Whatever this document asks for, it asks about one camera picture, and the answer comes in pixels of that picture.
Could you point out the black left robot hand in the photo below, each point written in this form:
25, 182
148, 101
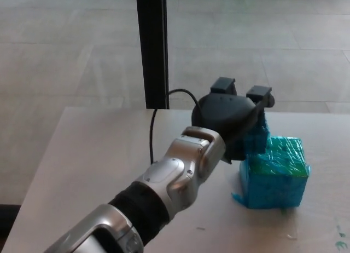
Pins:
227, 118

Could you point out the small blue cube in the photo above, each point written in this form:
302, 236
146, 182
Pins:
257, 139

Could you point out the big blue-green wrapped cube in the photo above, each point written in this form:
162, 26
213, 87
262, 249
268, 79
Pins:
276, 179

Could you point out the black window frame post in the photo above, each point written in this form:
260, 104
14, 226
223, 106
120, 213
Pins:
152, 47

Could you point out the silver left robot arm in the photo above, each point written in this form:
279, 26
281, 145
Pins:
142, 192

